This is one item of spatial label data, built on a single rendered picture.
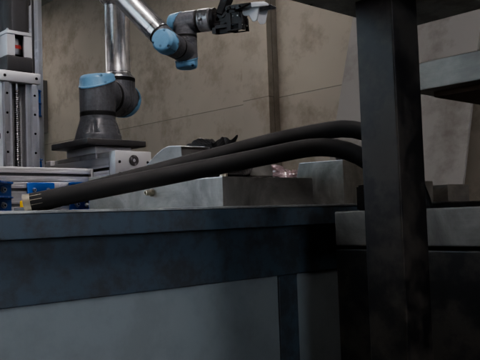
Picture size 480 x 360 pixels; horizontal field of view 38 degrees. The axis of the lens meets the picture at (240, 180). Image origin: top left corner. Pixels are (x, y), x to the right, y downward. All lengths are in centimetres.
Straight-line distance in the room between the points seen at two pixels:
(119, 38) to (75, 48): 594
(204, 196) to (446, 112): 303
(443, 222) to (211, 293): 39
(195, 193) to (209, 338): 34
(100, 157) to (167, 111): 464
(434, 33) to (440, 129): 68
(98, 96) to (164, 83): 463
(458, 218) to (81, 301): 57
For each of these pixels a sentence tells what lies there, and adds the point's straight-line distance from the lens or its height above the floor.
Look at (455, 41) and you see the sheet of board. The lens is 447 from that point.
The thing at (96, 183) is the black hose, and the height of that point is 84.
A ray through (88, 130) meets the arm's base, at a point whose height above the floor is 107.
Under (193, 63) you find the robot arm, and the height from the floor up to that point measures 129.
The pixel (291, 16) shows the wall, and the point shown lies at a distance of 575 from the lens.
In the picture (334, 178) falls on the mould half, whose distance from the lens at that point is 169.
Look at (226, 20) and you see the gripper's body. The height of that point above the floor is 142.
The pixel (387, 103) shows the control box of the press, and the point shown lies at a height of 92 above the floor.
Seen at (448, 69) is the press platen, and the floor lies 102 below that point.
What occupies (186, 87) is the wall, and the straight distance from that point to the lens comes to 661.
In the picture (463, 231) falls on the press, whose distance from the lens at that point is 108.
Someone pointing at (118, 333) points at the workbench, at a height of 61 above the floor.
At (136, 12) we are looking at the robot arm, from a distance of 228.
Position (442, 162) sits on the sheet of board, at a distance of 415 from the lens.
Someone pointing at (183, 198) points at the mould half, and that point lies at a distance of 141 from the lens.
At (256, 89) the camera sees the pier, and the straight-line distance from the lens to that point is 574.
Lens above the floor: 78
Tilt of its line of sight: 3 degrees up
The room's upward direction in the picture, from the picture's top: 2 degrees counter-clockwise
